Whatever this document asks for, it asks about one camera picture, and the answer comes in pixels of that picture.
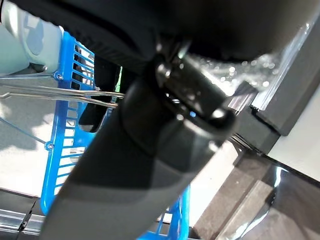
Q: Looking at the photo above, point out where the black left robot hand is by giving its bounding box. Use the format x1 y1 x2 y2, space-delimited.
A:
9 0 320 240

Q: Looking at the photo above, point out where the metal wire basket handle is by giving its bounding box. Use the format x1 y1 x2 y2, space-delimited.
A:
0 73 126 148

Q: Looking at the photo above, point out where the silver left robot leg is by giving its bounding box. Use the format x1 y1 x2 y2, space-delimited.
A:
0 0 65 76

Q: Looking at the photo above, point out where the dark cabinet with clear rail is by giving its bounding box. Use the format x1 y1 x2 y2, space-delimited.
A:
228 14 320 156

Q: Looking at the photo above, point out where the brown polished stone counter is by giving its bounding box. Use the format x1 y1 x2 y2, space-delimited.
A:
192 154 320 240

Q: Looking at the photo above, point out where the blue plastic shopping basket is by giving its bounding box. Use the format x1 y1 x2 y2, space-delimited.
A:
39 31 191 240

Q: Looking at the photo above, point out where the clear plastic shelf rail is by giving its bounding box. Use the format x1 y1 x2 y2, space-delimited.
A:
0 208 47 235

